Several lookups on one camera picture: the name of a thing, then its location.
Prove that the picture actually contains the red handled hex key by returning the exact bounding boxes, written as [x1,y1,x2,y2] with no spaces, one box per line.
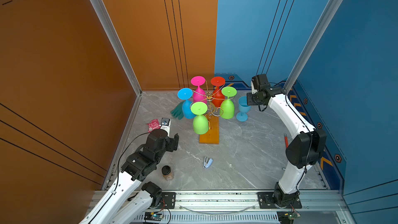
[284,134,289,148]

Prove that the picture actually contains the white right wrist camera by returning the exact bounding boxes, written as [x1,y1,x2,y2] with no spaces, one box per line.
[251,74,271,94]

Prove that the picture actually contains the red wine glass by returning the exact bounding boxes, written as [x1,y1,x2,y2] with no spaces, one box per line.
[210,77,226,107]

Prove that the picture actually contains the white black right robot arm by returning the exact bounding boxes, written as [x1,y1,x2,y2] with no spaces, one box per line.
[247,74,326,208]

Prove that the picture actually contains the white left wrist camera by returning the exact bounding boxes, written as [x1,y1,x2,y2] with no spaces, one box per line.
[160,118,171,136]

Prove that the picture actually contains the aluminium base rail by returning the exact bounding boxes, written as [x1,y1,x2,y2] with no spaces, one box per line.
[88,189,357,224]

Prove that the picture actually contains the magenta wine glass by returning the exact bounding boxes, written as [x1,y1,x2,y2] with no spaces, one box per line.
[191,76,207,104]

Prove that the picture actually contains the teal rubber glove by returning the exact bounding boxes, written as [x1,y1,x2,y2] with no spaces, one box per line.
[171,102,184,120]

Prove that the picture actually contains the aluminium corner post left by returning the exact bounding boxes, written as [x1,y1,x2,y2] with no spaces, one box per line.
[77,0,143,95]

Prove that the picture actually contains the brown jar black lid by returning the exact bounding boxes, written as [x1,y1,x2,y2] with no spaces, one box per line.
[161,166,174,180]

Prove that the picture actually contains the aluminium corner post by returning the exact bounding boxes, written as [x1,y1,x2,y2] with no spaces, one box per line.
[284,0,343,95]
[77,0,143,95]

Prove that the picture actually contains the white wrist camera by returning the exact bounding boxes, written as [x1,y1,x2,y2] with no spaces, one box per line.
[160,118,171,136]
[251,74,271,94]

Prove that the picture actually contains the orange wooden rack base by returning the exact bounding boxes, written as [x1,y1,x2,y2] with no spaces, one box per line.
[199,113,219,145]

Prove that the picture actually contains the gold wire glass rack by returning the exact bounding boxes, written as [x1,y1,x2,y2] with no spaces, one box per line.
[205,83,226,117]

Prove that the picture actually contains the green wine glass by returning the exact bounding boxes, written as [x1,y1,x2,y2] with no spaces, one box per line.
[220,86,237,119]
[191,102,209,135]

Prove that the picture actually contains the green circuit board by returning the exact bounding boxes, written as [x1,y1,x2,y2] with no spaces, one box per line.
[277,212,301,224]
[143,212,164,223]

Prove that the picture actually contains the blue wine glass left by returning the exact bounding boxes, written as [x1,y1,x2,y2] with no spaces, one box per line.
[177,88,196,119]

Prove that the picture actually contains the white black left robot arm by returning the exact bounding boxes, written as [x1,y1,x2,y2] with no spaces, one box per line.
[81,129,179,224]

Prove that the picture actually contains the light blue stapler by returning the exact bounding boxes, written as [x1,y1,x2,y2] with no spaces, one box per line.
[203,157,213,169]

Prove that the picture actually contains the light blue wine glass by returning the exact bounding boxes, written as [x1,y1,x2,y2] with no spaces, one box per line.
[236,96,251,122]

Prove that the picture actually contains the green circuit board left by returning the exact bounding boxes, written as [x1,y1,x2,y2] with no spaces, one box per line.
[143,212,164,223]

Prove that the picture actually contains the green circuit board right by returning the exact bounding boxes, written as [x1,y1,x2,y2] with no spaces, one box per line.
[277,212,301,224]

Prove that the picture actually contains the green wine glass front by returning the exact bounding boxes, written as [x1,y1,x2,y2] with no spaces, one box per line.
[191,102,209,135]

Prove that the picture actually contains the pink snack packet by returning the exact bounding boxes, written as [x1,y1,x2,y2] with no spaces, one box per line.
[147,119,161,133]

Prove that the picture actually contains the aluminium corner post right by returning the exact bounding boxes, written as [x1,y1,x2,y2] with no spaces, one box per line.
[284,0,343,95]

